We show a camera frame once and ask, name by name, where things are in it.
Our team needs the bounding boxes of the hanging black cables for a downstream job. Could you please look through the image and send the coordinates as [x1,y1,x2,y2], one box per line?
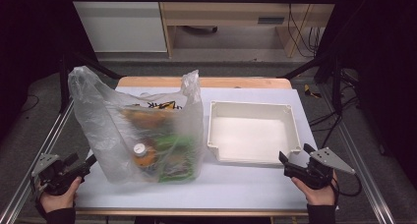
[286,2,325,58]

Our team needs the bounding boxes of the orange drink bottle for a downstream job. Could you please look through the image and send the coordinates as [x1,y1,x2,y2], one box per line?
[131,142,158,178]

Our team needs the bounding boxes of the aluminium frame rail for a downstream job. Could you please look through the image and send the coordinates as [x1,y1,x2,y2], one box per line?
[319,83,396,224]
[0,99,75,224]

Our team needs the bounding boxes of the black floor cables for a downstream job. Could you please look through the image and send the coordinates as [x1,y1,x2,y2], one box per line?
[308,95,359,150]

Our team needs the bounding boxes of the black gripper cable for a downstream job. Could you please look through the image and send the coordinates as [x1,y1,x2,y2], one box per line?
[333,172,364,198]

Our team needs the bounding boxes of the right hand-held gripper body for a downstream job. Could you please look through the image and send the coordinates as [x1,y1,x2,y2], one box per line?
[283,146,357,191]

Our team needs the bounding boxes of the wooden table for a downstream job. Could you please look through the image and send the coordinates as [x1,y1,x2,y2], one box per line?
[75,76,338,217]

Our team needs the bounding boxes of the person's right hand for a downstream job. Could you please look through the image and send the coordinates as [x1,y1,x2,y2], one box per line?
[290,170,339,206]

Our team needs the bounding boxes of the clear plastic bag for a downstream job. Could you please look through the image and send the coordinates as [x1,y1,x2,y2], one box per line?
[67,65,206,185]

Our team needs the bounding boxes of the black frame strut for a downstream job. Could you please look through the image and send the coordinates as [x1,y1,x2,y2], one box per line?
[58,51,123,113]
[280,49,344,116]

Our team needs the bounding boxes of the white plastic tray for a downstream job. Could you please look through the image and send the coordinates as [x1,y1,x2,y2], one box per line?
[207,99,302,166]

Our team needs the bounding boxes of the brown carton box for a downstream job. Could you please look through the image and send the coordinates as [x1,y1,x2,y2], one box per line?
[121,105,172,131]

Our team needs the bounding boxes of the green snack packet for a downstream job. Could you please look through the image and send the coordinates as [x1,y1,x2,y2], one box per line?
[152,133,199,183]

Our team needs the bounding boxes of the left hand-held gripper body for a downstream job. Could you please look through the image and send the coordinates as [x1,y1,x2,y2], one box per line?
[30,153,91,196]

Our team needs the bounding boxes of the white cabinet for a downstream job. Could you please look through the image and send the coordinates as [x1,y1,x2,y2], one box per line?
[66,0,168,53]

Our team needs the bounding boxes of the person's left hand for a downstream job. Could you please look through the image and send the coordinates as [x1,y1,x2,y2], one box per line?
[39,176,84,214]

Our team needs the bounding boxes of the wooden desk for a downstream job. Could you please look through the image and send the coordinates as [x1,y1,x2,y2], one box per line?
[156,0,342,59]

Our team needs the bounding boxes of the white table mat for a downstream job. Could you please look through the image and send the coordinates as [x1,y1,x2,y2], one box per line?
[75,85,320,211]

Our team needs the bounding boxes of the yellow black tape piece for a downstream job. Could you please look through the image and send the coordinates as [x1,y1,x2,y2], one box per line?
[303,84,323,99]

